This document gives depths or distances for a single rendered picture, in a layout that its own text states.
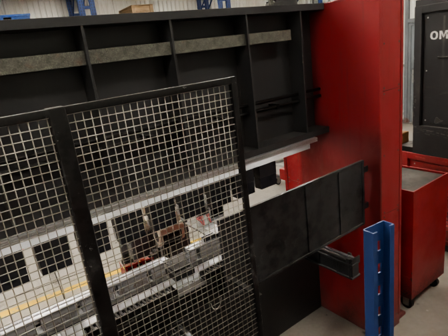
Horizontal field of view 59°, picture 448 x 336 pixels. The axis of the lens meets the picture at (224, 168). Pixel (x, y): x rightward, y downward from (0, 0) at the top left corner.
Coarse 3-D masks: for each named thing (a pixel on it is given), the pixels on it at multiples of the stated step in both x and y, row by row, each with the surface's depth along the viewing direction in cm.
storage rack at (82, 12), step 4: (68, 0) 747; (80, 0) 675; (68, 4) 749; (80, 4) 677; (68, 8) 750; (72, 8) 753; (80, 8) 678; (84, 8) 681; (68, 12) 756; (72, 12) 755; (80, 12) 679; (84, 12) 682
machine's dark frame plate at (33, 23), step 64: (0, 64) 150; (64, 64) 163; (128, 64) 189; (192, 64) 210; (256, 64) 236; (0, 128) 162; (128, 128) 195; (192, 128) 209; (256, 128) 229; (320, 128) 264; (0, 192) 166; (64, 192) 181; (128, 192) 187
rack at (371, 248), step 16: (384, 224) 76; (368, 240) 73; (384, 240) 77; (368, 256) 74; (384, 256) 78; (368, 272) 75; (384, 272) 79; (368, 288) 76; (384, 288) 80; (368, 304) 77; (384, 304) 81; (368, 320) 78; (384, 320) 82
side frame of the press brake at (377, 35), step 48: (336, 0) 238; (384, 0) 219; (336, 48) 246; (384, 48) 226; (336, 96) 256; (384, 96) 234; (336, 144) 266; (384, 144) 242; (384, 192) 251; (336, 240) 290; (336, 288) 303
